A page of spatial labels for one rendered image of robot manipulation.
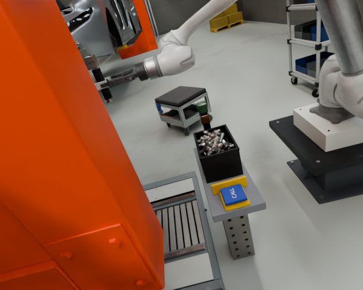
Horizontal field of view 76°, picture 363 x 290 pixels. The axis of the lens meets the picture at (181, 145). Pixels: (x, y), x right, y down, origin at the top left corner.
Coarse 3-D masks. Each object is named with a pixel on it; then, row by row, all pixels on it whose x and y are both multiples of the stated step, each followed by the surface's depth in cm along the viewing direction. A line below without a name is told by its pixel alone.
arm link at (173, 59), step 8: (168, 48) 97; (176, 48) 95; (184, 48) 95; (160, 56) 95; (168, 56) 94; (176, 56) 94; (184, 56) 94; (192, 56) 96; (160, 64) 95; (168, 64) 95; (176, 64) 95; (184, 64) 96; (192, 64) 98; (168, 72) 97; (176, 72) 98
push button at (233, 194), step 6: (234, 186) 77; (240, 186) 76; (222, 192) 76; (228, 192) 75; (234, 192) 74; (240, 192) 74; (228, 198) 73; (234, 198) 72; (240, 198) 72; (246, 198) 71; (228, 204) 72
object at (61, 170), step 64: (0, 0) 23; (0, 64) 26; (64, 64) 33; (0, 128) 30; (64, 128) 30; (0, 192) 34; (64, 192) 35; (128, 192) 44; (64, 256) 40; (128, 256) 43
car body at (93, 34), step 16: (80, 0) 288; (96, 0) 307; (112, 0) 461; (64, 16) 283; (80, 16) 287; (96, 16) 302; (112, 16) 372; (128, 16) 573; (80, 32) 289; (96, 32) 302; (112, 32) 393; (128, 32) 496; (96, 48) 308; (112, 48) 330
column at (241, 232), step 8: (240, 216) 95; (224, 224) 94; (232, 224) 94; (240, 224) 95; (248, 224) 95; (232, 232) 97; (240, 232) 97; (248, 232) 98; (232, 240) 99; (240, 240) 99; (248, 240) 100; (232, 248) 102; (240, 248) 102; (248, 248) 103; (232, 256) 107; (240, 256) 105; (248, 256) 105
